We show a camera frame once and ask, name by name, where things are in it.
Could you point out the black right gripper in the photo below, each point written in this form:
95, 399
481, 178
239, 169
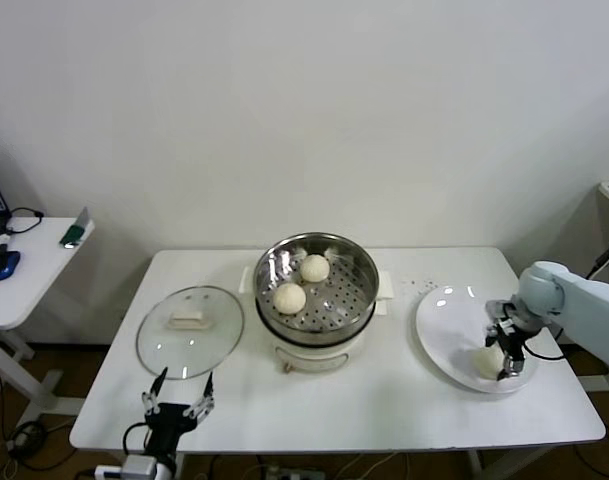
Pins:
513, 350

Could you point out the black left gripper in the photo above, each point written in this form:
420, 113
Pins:
169, 425

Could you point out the white steamed baozi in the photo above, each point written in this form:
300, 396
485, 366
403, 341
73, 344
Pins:
289, 299
314, 268
486, 365

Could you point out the round glass pot lid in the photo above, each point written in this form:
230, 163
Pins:
224, 325

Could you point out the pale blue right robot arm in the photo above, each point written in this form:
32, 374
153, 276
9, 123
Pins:
584, 300

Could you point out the perforated steel steamer basket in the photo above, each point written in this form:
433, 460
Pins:
334, 310

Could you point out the white oval plate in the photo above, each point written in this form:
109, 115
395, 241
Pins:
449, 320

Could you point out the white table foot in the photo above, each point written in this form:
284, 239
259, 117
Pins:
599, 384

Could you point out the white electric cooker base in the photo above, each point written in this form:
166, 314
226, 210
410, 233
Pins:
309, 357

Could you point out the power strip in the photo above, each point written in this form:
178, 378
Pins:
294, 473

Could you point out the white side table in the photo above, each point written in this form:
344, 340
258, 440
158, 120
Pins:
39, 270

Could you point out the blue computer mouse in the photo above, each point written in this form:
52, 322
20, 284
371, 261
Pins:
4, 265

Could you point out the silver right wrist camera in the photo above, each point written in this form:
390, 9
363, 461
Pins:
499, 309

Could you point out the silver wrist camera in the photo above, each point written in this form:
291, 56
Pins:
499, 309
139, 467

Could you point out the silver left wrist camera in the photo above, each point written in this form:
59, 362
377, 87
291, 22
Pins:
139, 467

